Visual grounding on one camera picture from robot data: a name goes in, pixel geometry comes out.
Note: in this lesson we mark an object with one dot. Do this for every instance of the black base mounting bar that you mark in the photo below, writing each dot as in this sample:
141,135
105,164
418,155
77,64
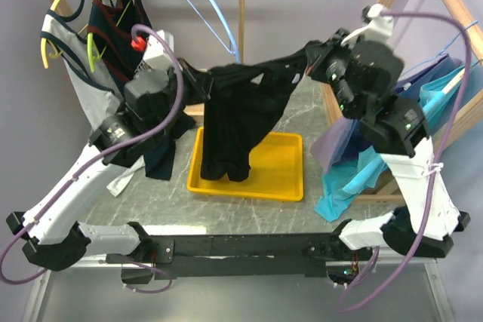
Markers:
247,255

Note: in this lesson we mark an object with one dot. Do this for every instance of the right wooden clothes rack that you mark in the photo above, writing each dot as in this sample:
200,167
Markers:
467,117

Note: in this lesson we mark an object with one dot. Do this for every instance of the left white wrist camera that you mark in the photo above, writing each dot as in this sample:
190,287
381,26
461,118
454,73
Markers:
154,54

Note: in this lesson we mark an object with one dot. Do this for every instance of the yellow plastic tray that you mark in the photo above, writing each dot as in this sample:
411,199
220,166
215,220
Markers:
276,171

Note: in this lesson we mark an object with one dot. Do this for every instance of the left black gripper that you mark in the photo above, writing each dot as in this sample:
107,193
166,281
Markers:
199,84

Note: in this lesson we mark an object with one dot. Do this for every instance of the black tank top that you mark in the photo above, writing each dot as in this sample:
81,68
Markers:
246,103

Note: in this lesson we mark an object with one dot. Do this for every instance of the navy jersey tank top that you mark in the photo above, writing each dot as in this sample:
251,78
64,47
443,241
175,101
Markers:
159,162

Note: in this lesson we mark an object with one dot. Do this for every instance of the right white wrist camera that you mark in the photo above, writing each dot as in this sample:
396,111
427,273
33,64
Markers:
377,27

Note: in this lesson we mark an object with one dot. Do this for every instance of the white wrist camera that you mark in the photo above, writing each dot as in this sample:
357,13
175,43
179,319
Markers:
377,27
154,54

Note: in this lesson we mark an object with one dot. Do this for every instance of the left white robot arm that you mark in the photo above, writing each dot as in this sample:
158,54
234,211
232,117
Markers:
54,238

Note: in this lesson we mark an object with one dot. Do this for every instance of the wooden hanger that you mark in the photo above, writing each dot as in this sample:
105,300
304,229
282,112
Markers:
455,81

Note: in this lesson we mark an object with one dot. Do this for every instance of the cyan shirt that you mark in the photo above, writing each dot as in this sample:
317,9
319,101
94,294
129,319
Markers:
344,181

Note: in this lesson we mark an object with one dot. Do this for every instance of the yellow hanger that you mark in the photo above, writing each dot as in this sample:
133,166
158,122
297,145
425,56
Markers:
49,18

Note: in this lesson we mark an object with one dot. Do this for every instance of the white tank top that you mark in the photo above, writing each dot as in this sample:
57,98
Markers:
97,92

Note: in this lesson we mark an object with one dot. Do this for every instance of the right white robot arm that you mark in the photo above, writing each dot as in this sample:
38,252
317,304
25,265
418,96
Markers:
401,136

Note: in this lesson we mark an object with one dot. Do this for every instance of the blue wire hanger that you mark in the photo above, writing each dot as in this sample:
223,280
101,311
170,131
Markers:
442,53

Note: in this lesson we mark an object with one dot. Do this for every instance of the green hanger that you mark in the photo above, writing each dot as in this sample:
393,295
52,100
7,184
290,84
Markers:
109,28

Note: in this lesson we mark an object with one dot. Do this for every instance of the purple blue shirt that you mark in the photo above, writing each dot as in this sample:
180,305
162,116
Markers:
343,140

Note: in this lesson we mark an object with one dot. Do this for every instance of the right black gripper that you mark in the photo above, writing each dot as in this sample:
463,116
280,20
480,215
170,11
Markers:
317,55

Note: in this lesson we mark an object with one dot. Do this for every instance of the light blue hanger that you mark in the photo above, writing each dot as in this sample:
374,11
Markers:
217,24

